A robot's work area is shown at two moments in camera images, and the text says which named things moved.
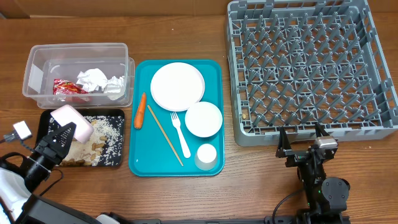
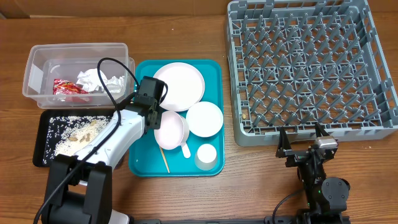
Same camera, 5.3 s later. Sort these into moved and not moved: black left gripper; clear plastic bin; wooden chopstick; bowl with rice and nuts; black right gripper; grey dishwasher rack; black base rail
Moved: wooden chopstick; black left gripper; bowl with rice and nuts
Not moved: clear plastic bin; black base rail; grey dishwasher rack; black right gripper
